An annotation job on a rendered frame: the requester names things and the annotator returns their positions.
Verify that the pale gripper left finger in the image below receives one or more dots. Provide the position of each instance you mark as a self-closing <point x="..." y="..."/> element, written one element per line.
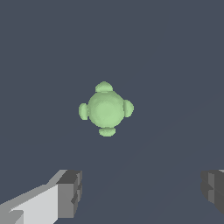
<point x="46" y="201"/>

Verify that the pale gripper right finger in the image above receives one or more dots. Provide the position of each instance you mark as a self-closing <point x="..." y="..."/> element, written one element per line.
<point x="214" y="188"/>

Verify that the green ball with four knobs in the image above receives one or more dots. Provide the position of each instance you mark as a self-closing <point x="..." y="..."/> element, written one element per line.
<point x="105" y="109"/>

